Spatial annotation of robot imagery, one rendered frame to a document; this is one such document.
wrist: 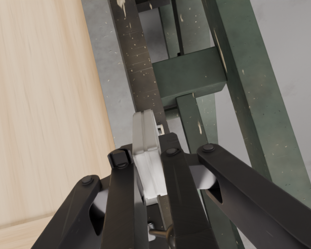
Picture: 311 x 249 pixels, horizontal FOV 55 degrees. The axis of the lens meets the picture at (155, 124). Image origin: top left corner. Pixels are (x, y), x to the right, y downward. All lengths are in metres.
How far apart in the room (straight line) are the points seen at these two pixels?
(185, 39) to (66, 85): 0.47
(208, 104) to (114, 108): 0.67
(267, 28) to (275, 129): 1.58
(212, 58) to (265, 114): 0.18
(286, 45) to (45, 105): 1.85
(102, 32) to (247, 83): 0.28
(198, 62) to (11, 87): 0.37
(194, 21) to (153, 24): 0.89
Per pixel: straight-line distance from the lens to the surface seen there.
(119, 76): 0.55
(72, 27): 0.64
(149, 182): 0.17
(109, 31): 0.59
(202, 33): 0.97
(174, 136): 0.18
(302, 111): 2.79
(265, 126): 0.53
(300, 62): 2.39
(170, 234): 0.41
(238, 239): 1.47
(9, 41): 0.68
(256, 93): 0.54
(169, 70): 0.63
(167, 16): 1.61
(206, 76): 0.62
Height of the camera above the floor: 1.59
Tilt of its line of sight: 43 degrees down
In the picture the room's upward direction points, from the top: 167 degrees clockwise
